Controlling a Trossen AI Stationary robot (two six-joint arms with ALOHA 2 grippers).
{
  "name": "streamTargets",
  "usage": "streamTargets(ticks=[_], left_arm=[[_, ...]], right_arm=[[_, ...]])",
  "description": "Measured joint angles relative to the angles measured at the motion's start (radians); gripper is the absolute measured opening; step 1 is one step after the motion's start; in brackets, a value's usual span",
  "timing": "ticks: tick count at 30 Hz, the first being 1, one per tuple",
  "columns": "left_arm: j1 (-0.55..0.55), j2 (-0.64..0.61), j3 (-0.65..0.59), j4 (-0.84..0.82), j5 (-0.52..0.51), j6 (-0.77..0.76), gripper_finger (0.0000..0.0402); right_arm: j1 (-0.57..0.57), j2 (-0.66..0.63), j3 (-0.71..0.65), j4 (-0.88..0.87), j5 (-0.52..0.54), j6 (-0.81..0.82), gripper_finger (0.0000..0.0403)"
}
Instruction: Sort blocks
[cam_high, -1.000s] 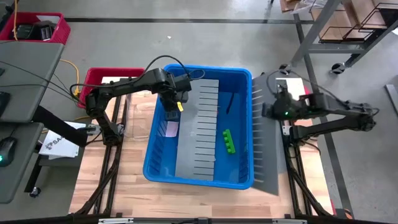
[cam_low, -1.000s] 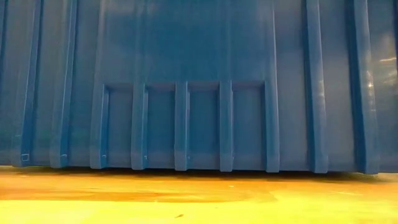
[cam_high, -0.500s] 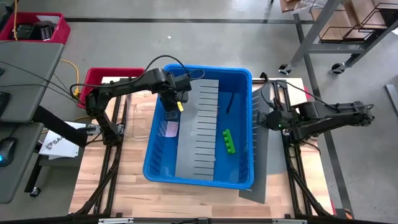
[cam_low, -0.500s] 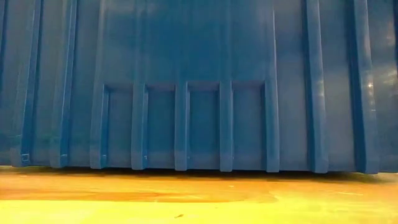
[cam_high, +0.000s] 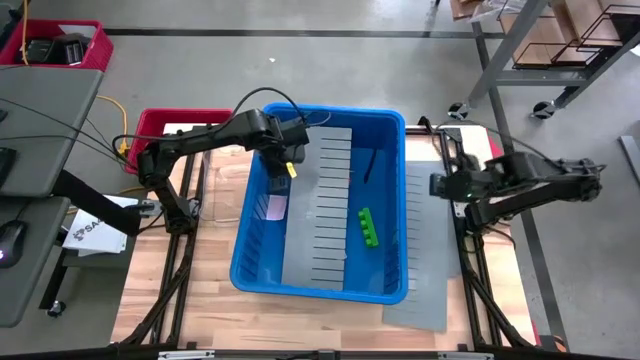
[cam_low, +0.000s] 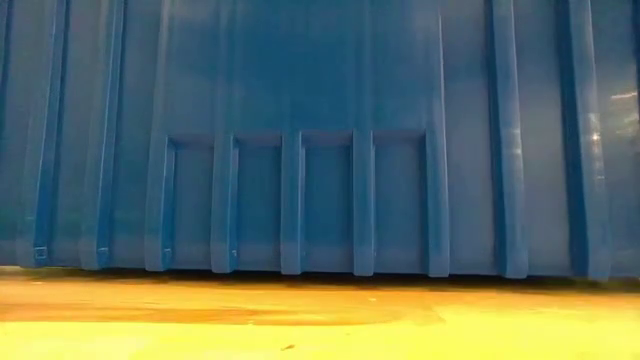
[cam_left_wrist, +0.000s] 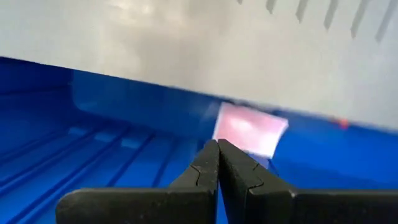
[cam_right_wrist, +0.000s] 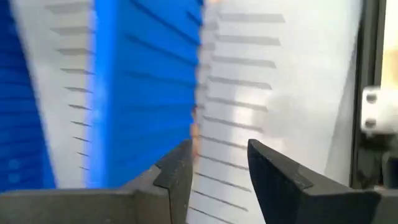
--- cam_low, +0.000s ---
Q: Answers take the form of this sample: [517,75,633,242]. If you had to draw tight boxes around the large blue plastic bin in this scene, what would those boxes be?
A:
[0,0,640,282]

